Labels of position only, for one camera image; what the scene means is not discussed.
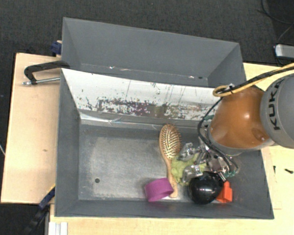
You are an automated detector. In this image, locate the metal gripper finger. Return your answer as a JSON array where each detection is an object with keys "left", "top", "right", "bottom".
[
  {"left": 178, "top": 141, "right": 200, "bottom": 163},
  {"left": 182, "top": 162, "right": 206, "bottom": 185}
]

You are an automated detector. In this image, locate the purple ring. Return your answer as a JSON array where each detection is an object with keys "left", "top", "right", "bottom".
[{"left": 142, "top": 176, "right": 175, "bottom": 205}]

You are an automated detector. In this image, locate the yellow-green cloth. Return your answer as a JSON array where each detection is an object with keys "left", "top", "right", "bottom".
[{"left": 169, "top": 150, "right": 209, "bottom": 189}]

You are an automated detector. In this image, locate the orange block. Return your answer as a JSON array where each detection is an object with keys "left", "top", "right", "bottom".
[{"left": 215, "top": 179, "right": 234, "bottom": 205}]

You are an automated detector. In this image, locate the wooden hairbrush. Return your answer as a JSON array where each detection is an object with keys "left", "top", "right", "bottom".
[{"left": 153, "top": 123, "right": 185, "bottom": 199}]

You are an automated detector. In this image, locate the black ball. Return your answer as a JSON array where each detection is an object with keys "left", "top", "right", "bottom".
[{"left": 186, "top": 169, "right": 226, "bottom": 207}]

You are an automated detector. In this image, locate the grey metal bin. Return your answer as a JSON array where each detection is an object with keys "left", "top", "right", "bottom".
[{"left": 45, "top": 16, "right": 290, "bottom": 235}]

